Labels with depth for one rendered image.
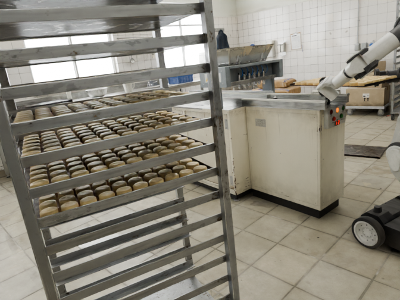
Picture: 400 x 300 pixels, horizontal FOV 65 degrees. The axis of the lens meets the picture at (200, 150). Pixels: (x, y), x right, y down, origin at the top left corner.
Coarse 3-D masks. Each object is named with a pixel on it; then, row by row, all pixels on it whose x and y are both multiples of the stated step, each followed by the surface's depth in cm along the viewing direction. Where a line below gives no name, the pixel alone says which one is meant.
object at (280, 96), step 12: (228, 96) 323; (240, 96) 309; (252, 96) 297; (264, 96) 286; (276, 96) 276; (288, 96) 266; (300, 96) 257; (312, 96) 248; (324, 96) 240; (348, 96) 228
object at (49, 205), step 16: (128, 176) 115; (144, 176) 113; (160, 176) 115; (176, 176) 110; (64, 192) 107; (80, 192) 105; (96, 192) 105; (112, 192) 102; (48, 208) 95; (64, 208) 94
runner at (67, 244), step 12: (216, 192) 114; (180, 204) 109; (192, 204) 111; (144, 216) 103; (156, 216) 105; (108, 228) 98; (120, 228) 100; (72, 240) 94; (84, 240) 95; (48, 252) 91
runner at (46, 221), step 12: (216, 168) 112; (180, 180) 107; (192, 180) 109; (132, 192) 100; (144, 192) 101; (156, 192) 103; (96, 204) 95; (108, 204) 97; (48, 216) 89; (60, 216) 91; (72, 216) 92
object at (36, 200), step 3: (192, 159) 131; (195, 159) 128; (201, 162) 124; (207, 165) 120; (207, 168) 120; (36, 198) 110; (33, 201) 104; (36, 201) 107; (33, 204) 102; (36, 204) 105; (36, 207) 102; (36, 210) 100; (36, 213) 98; (39, 216) 95
